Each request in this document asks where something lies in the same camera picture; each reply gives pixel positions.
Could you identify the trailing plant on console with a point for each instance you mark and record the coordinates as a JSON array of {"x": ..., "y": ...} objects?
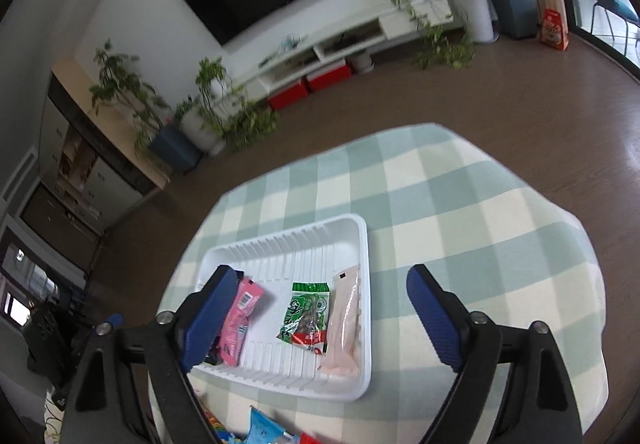
[{"x": 436, "y": 48}]

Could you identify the tall plant blue pot left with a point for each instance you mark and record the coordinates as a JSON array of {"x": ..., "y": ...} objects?
[{"x": 157, "y": 137}]

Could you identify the black snack packet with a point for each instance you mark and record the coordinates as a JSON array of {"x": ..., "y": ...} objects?
[{"x": 213, "y": 356}]

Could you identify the pale pink long snack packet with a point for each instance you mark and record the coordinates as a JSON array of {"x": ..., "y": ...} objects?
[{"x": 339, "y": 358}]

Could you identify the red storage box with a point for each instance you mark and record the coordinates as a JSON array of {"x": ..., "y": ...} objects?
[{"x": 313, "y": 82}]

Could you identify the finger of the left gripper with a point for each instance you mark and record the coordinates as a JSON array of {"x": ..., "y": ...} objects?
[{"x": 116, "y": 320}]

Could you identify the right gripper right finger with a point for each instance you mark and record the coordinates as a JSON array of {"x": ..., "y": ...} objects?
[{"x": 443, "y": 316}]

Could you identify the white tv console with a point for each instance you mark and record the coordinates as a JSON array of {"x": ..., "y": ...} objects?
[{"x": 360, "y": 32}]

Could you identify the red snack bag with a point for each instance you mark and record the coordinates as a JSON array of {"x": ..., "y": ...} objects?
[{"x": 305, "y": 438}]

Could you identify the light blue snack bag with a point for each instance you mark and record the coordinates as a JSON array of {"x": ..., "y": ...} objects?
[{"x": 264, "y": 430}]

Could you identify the plant in white pot left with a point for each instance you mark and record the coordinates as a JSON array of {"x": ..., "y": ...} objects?
[{"x": 224, "y": 110}]

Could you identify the black balcony chair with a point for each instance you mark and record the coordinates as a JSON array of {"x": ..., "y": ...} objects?
[{"x": 620, "y": 10}]

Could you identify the blue yellow cake packet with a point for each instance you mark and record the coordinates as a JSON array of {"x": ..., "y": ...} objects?
[{"x": 226, "y": 436}]

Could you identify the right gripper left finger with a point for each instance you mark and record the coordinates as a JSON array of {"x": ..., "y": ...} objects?
[{"x": 202, "y": 314}]

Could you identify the white plastic tray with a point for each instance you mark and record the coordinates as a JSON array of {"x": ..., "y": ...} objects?
[{"x": 298, "y": 270}]

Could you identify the red bag on floor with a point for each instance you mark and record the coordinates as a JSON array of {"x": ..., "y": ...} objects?
[{"x": 553, "y": 30}]

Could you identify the green seed snack packet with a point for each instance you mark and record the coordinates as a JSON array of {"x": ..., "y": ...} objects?
[{"x": 306, "y": 319}]

